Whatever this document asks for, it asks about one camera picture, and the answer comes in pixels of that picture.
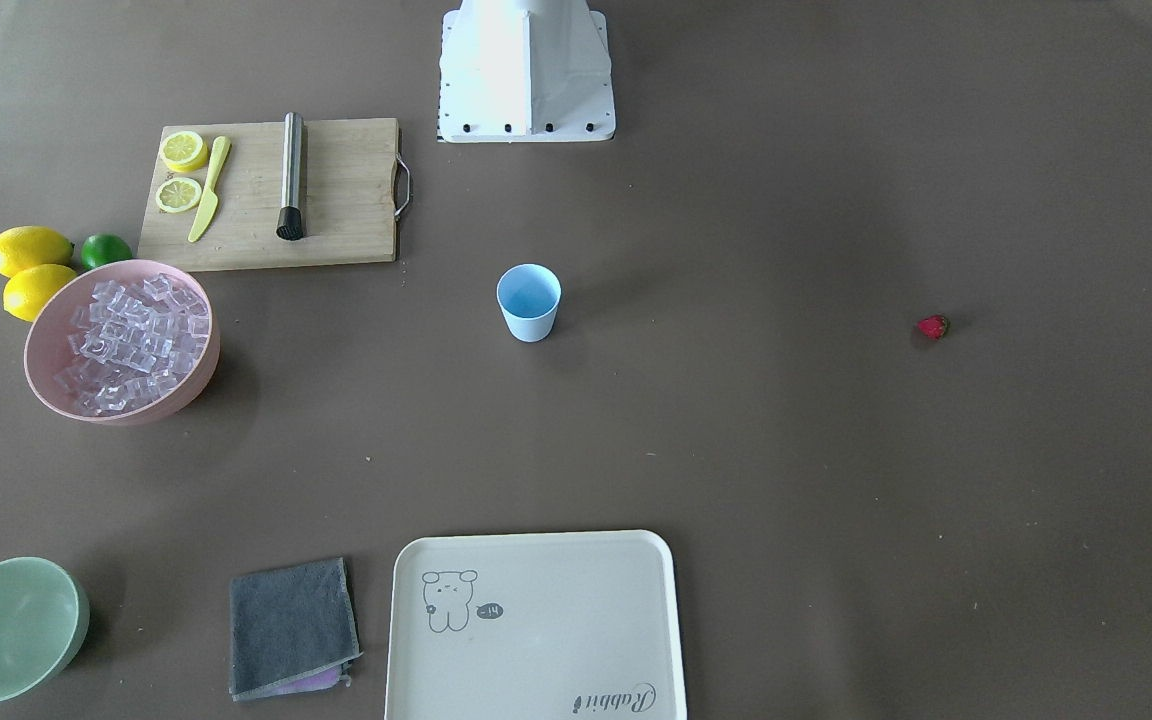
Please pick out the grey folded cloth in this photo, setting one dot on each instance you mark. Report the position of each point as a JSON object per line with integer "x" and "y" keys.
{"x": 292, "y": 630}

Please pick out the whole lemon upper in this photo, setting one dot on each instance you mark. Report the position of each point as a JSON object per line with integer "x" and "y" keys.
{"x": 26, "y": 246}

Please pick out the whole lemon lower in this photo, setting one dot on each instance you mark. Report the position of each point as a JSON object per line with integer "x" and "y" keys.
{"x": 28, "y": 291}

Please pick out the whole lemon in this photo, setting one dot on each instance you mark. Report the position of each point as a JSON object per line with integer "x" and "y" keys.
{"x": 28, "y": 291}
{"x": 26, "y": 246}

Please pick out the cream rabbit tray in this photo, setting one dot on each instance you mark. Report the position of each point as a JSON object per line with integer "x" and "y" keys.
{"x": 571, "y": 625}

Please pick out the green bowl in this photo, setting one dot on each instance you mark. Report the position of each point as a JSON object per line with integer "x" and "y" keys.
{"x": 44, "y": 619}

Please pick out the bamboo cutting board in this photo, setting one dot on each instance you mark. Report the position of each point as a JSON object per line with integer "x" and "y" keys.
{"x": 348, "y": 200}

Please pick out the pink bowl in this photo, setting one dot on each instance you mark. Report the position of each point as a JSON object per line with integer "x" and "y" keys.
{"x": 46, "y": 352}

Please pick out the yellow plastic knife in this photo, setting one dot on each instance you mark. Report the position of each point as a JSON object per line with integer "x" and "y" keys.
{"x": 209, "y": 199}

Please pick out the lemon slice lower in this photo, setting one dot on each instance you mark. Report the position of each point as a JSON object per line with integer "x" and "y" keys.
{"x": 178, "y": 194}

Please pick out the lemon slice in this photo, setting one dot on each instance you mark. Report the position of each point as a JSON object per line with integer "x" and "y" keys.
{"x": 184, "y": 151}
{"x": 178, "y": 194}

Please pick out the light blue cup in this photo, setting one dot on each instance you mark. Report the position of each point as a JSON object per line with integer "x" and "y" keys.
{"x": 528, "y": 297}

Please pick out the pile of clear ice cubes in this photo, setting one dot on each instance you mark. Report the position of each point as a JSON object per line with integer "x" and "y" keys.
{"x": 132, "y": 344}

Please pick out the green lime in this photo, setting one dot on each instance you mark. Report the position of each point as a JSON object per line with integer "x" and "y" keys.
{"x": 103, "y": 249}

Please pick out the red strawberry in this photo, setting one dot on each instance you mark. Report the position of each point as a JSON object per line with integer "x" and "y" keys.
{"x": 933, "y": 327}

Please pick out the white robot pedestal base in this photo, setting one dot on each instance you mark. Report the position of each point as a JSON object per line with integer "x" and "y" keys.
{"x": 525, "y": 72}

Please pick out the lemon slice upper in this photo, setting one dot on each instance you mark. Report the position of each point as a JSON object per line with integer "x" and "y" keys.
{"x": 184, "y": 151}

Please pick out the steel muddler black tip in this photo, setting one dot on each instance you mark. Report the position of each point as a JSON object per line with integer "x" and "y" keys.
{"x": 291, "y": 225}

